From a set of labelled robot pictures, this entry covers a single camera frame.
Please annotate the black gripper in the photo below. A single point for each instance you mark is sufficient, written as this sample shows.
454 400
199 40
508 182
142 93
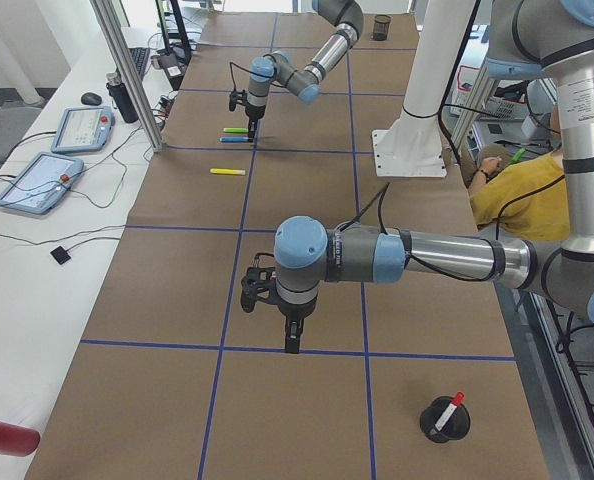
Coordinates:
253 113
293 310

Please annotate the blue highlighter pen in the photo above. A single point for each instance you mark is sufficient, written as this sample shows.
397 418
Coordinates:
235 140

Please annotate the red and white marker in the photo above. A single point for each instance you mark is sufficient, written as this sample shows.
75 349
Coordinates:
448 412

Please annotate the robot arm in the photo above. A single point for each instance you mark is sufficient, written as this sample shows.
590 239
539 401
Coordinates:
348 19
528 38

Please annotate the green highlighter pen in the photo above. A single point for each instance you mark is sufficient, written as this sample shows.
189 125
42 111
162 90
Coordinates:
235 130

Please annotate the yellow highlighter pen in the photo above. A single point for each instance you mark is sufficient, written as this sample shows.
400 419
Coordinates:
229 172

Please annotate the black keyboard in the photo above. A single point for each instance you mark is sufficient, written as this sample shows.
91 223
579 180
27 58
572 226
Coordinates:
141 59

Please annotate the black water bottle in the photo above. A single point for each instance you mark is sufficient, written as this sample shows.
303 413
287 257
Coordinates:
120 95

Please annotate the right black mesh cup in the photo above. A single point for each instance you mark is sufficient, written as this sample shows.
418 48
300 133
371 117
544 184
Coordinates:
381 27

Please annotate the black mesh cup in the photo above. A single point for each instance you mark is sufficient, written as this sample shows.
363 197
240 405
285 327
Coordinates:
381 27
457 427

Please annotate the black computer mouse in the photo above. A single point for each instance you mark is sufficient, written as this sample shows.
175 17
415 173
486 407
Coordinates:
91 99

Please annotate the upper teach pendant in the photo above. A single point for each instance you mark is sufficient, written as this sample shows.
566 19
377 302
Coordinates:
83 130

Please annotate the teach pendant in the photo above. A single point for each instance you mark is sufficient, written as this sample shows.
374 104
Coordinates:
83 130
42 184

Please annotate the left black mesh cup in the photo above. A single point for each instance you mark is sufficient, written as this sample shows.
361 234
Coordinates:
457 427

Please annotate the lower teach pendant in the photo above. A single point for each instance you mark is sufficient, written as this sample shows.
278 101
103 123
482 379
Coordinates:
42 184

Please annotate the small black square device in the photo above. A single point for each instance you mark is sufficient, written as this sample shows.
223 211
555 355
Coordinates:
60 255

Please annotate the person in yellow shirt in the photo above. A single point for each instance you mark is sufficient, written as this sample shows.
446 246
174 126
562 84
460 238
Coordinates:
527 199

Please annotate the red bottle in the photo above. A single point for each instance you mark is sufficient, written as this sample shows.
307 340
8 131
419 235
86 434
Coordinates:
17 440

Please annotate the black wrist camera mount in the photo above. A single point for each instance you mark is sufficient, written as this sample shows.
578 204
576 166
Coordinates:
237 98

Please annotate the white camera column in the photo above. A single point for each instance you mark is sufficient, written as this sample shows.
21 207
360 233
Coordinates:
412 146

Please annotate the grey aluminium frame post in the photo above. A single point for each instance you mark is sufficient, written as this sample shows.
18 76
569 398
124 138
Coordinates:
112 31

